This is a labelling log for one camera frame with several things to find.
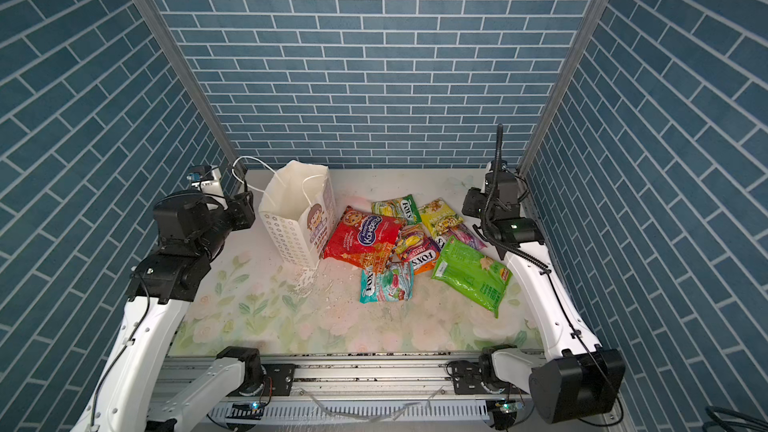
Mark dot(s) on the red snack packet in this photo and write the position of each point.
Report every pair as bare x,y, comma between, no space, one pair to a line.
364,239

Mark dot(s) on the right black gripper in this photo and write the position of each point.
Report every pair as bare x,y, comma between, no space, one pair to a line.
472,194

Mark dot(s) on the green snack packet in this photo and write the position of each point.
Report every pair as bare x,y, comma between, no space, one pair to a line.
474,275

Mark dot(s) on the purple Fox's raspberry candy bag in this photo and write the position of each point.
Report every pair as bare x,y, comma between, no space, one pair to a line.
463,234

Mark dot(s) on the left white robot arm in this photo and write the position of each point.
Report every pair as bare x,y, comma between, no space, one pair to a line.
121,399

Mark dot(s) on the yellow snack packet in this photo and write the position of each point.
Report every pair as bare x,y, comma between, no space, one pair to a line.
438,217

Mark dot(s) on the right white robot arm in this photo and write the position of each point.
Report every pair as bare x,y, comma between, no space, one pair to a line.
572,376

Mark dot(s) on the green Fox's spring candy bag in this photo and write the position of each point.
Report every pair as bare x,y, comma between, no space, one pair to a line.
404,209

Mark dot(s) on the orange Fox's fruits candy bag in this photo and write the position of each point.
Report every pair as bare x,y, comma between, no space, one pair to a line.
417,247

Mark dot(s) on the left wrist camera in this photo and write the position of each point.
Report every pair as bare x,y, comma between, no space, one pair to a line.
207,179

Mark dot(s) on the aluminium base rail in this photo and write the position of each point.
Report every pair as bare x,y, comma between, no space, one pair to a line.
368,375

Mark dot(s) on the teal snack packet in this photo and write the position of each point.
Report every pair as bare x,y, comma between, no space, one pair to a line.
394,284

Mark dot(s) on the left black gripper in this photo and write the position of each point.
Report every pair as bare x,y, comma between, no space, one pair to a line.
243,211

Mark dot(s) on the white patterned paper bag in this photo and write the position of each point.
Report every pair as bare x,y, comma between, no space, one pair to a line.
297,208

